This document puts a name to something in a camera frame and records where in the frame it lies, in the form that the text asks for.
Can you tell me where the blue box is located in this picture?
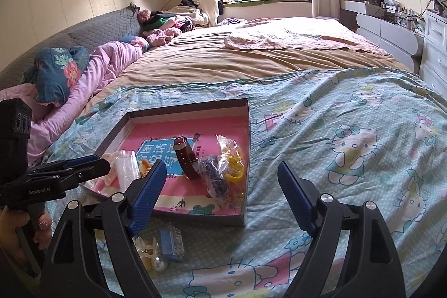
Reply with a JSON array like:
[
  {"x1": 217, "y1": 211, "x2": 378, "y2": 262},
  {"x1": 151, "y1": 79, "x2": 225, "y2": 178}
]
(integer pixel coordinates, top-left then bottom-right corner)
[{"x1": 160, "y1": 224, "x2": 186, "y2": 263}]

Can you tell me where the left hand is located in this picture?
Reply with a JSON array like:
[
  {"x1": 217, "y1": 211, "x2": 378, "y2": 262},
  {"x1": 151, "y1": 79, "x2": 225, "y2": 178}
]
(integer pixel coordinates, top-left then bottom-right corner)
[{"x1": 0, "y1": 206, "x2": 53, "y2": 266}]

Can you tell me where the pink quilt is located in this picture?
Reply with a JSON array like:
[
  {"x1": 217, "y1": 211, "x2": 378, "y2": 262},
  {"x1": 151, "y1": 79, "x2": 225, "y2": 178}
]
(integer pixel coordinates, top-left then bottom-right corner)
[{"x1": 1, "y1": 41, "x2": 147, "y2": 166}]

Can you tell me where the clear plastic packet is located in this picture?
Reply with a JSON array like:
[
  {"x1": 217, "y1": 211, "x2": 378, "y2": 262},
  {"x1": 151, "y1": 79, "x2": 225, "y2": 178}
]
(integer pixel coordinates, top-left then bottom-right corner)
[{"x1": 114, "y1": 150, "x2": 140, "y2": 192}]

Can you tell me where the blue floral pillow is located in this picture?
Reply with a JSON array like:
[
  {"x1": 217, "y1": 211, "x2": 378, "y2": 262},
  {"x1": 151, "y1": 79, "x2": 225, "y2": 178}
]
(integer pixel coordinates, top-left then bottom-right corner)
[{"x1": 20, "y1": 46, "x2": 90, "y2": 107}]

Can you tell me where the Hello Kitty green bedsheet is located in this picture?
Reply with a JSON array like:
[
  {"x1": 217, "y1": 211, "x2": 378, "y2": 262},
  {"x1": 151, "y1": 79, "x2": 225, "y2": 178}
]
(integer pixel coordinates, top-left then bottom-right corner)
[{"x1": 45, "y1": 67, "x2": 446, "y2": 297}]

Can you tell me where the brown leather wristwatch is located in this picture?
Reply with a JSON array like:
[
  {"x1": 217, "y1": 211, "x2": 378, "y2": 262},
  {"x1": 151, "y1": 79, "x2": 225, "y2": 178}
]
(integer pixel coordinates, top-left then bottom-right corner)
[{"x1": 173, "y1": 136, "x2": 200, "y2": 180}]

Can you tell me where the bag of dark beads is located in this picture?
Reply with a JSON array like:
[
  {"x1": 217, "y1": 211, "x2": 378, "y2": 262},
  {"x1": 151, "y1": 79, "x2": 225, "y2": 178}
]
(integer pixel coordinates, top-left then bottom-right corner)
[{"x1": 199, "y1": 155, "x2": 230, "y2": 203}]

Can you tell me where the bag of yellow rings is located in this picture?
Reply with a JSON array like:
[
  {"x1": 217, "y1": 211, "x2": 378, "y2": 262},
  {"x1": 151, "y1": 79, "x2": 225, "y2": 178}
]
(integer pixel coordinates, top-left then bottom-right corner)
[{"x1": 216, "y1": 135, "x2": 245, "y2": 184}]

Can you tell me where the shallow cardboard box tray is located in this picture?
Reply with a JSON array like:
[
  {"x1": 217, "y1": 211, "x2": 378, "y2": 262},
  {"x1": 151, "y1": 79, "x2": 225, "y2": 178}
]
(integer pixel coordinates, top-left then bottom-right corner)
[{"x1": 83, "y1": 98, "x2": 250, "y2": 226}]

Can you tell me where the grey padded headboard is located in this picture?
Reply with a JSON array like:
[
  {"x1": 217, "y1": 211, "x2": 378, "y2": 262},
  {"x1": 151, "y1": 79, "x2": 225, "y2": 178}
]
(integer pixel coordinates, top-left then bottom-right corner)
[{"x1": 0, "y1": 3, "x2": 140, "y2": 90}]

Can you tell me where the pile of clothes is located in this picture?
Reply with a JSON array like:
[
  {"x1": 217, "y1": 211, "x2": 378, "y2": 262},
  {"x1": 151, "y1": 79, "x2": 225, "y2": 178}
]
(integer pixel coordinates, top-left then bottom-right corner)
[{"x1": 137, "y1": 0, "x2": 211, "y2": 48}]

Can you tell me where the white dresser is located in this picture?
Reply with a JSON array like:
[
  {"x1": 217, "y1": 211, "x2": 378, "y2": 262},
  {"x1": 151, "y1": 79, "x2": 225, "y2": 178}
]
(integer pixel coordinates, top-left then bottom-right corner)
[{"x1": 419, "y1": 11, "x2": 447, "y2": 98}]

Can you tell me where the tan bed blanket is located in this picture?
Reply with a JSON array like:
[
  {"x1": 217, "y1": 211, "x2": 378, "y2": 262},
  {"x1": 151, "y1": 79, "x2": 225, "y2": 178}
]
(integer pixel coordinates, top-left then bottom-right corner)
[{"x1": 81, "y1": 25, "x2": 409, "y2": 116}]

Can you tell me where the pink patterned blanket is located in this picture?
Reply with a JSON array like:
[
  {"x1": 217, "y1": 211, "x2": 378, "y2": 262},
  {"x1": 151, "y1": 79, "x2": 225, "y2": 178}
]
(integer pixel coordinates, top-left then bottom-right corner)
[{"x1": 223, "y1": 17, "x2": 389, "y2": 57}]

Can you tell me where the orange spiral hair tie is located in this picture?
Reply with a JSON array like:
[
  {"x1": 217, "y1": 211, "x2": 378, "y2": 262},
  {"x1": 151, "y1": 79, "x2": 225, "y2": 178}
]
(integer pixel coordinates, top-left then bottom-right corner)
[{"x1": 139, "y1": 159, "x2": 153, "y2": 179}]

